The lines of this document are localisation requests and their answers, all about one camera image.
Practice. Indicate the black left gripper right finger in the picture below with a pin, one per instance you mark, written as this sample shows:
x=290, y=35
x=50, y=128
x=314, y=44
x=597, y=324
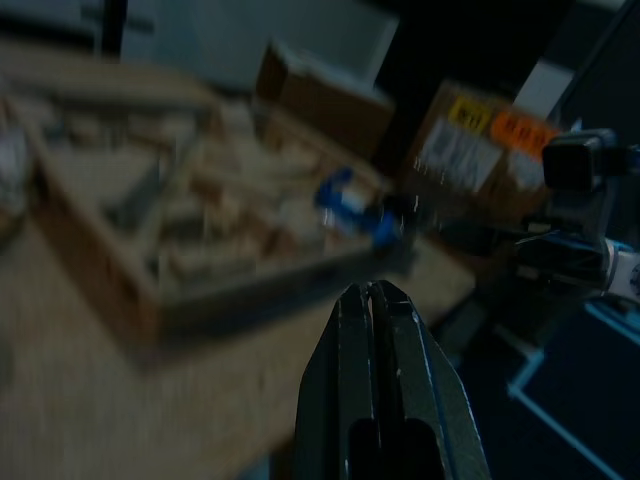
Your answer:
x=425, y=390

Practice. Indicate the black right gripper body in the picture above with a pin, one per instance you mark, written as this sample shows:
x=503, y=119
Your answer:
x=565, y=265

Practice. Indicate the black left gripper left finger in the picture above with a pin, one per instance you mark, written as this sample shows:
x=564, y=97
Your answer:
x=335, y=390

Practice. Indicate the large open cardboard box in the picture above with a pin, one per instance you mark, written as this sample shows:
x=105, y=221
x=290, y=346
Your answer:
x=475, y=150

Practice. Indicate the blue white wrapper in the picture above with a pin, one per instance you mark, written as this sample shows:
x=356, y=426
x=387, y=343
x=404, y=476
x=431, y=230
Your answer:
x=350, y=205

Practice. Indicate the light wooden table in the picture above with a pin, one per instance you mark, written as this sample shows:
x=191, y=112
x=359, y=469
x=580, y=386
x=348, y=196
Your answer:
x=100, y=390

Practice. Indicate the moulded pulp packing tray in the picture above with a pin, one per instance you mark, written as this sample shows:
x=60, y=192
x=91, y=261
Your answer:
x=100, y=235

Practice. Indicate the small closed cardboard box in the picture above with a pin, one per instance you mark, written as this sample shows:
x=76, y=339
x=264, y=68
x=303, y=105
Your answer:
x=325, y=105

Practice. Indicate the black stand pole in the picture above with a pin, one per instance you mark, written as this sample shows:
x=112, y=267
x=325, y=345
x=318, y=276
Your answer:
x=112, y=25

